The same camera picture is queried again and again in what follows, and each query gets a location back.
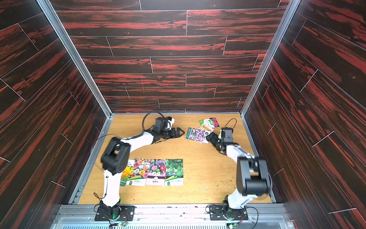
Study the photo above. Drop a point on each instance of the magenta flower seed packet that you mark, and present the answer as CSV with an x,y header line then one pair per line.
x,y
210,122

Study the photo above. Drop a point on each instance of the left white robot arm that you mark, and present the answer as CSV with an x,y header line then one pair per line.
x,y
116,155

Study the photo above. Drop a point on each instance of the mixed roses seed packet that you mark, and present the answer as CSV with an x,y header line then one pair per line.
x,y
137,172

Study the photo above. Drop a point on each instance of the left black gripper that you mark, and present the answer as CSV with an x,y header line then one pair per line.
x,y
176,134

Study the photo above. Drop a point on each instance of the aluminium front rail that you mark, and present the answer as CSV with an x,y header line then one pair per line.
x,y
174,216

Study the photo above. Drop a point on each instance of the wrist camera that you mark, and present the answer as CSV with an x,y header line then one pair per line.
x,y
163,124
227,134

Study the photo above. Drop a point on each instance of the purple flowers seed packet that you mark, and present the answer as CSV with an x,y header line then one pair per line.
x,y
198,135

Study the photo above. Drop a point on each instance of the yellow flower seed packet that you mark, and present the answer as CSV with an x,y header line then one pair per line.
x,y
126,174

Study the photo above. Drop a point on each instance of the green gourd seed packet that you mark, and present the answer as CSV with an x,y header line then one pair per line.
x,y
174,172

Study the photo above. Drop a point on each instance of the orange striped seed packet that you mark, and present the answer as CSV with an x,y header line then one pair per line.
x,y
207,130

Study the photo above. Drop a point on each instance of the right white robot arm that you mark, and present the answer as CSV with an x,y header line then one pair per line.
x,y
252,178

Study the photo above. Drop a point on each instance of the purple pink asters seed packet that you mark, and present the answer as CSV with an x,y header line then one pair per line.
x,y
156,173

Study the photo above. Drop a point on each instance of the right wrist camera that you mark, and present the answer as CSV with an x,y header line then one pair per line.
x,y
227,134

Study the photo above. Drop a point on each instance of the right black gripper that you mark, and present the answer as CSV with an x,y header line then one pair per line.
x,y
218,140

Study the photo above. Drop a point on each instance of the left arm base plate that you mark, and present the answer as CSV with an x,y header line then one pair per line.
x,y
124,214

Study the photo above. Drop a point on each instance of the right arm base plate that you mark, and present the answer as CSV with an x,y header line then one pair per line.
x,y
220,212

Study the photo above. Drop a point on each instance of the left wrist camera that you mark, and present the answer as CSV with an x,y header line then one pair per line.
x,y
163,124

